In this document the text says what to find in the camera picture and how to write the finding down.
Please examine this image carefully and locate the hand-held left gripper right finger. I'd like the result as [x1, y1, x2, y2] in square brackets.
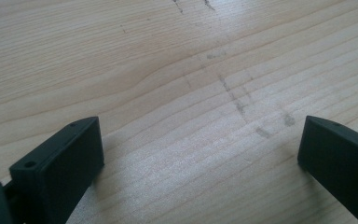
[296, 115, 358, 224]

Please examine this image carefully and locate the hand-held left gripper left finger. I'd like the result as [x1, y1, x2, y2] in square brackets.
[8, 116, 105, 224]

